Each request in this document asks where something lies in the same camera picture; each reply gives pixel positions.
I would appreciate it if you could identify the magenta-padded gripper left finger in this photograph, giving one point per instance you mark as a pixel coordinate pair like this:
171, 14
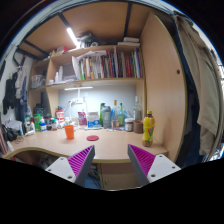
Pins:
63, 166

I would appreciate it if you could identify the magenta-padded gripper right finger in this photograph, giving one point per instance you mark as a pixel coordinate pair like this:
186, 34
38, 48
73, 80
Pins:
160, 165

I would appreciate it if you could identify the yellow-labelled tea drink bottle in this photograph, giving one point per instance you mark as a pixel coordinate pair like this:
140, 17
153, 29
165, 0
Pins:
148, 131

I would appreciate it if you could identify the orange plastic cup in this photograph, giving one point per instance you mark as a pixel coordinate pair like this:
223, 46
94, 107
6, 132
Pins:
69, 132

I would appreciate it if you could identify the flat round red coaster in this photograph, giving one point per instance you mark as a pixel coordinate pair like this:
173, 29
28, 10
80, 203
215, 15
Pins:
92, 137

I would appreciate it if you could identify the brown mug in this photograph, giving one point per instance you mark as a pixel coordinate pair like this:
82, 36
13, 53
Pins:
138, 127

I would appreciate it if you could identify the white bottle with blue cap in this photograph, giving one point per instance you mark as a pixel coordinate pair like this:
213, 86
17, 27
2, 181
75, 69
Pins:
43, 126

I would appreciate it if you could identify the red and white canister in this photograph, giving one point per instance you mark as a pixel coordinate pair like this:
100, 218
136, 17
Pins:
60, 116

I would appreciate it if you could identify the brown jar with white lid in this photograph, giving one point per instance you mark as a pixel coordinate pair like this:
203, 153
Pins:
129, 125

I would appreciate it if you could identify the green plastic container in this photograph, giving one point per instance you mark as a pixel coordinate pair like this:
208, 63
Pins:
37, 122

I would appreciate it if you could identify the pink packet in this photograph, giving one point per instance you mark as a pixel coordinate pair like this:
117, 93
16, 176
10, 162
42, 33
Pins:
82, 118

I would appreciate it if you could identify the blue and white carton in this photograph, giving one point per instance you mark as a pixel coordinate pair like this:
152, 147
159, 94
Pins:
93, 120

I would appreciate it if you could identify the tall clear glass bottle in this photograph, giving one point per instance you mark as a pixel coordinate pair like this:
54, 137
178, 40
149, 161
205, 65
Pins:
137, 111

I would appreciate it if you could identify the clear bottle with green cap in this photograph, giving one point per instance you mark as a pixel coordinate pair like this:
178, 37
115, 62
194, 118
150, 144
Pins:
121, 117

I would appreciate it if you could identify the grey shaker bottle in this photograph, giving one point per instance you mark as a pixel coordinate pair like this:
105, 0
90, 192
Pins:
106, 118

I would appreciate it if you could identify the clear bottle with yellow cap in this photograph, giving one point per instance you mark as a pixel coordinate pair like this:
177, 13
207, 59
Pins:
115, 115

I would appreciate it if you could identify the white under-shelf light bar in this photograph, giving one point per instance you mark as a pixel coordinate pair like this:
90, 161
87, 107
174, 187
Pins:
78, 88

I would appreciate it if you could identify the hanging beige clothes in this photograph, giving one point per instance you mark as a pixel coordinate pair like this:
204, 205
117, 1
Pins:
203, 90

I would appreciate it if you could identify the hanging dark clothes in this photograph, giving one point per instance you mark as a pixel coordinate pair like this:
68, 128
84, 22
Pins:
11, 91

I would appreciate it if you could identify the wooden shelf unit with books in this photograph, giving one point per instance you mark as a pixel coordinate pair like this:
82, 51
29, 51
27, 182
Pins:
100, 66

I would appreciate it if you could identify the white ceiling light tube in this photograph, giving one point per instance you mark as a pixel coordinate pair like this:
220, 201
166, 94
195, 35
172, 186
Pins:
72, 36

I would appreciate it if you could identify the white wall socket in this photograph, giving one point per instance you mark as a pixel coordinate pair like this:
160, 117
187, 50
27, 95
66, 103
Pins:
79, 100

